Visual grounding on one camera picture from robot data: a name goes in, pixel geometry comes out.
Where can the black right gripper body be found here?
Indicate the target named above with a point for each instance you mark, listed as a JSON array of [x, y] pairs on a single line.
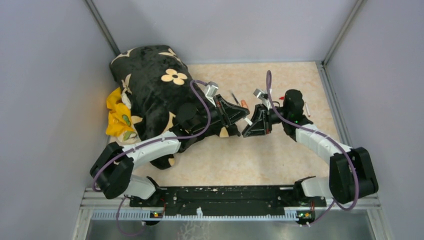
[[275, 118]]

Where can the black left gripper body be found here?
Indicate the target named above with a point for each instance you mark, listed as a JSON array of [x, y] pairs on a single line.
[[222, 111]]

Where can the orange pen red cap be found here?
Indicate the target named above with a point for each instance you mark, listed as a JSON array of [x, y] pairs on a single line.
[[244, 104]]

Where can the black gel pen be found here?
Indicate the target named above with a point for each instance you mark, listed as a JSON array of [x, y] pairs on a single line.
[[235, 98]]

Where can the white marker black cap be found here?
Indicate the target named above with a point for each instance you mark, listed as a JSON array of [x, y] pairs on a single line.
[[249, 122]]

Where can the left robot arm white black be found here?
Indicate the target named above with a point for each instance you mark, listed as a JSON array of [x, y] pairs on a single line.
[[113, 170]]

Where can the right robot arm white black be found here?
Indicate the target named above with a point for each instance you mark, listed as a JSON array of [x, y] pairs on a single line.
[[351, 172]]

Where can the black floral plush blanket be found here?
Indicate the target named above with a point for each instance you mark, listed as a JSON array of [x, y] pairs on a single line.
[[154, 82]]

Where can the yellow cloth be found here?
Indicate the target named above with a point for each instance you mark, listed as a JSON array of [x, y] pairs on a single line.
[[121, 124]]

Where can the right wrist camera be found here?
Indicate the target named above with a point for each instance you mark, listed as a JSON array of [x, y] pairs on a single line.
[[261, 95]]

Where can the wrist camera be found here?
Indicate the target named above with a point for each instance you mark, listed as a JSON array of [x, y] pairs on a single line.
[[211, 89], [261, 95]]

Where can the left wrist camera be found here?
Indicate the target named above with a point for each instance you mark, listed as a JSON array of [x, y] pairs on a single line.
[[211, 89]]

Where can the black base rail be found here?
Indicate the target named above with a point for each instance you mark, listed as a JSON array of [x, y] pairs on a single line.
[[227, 201]]

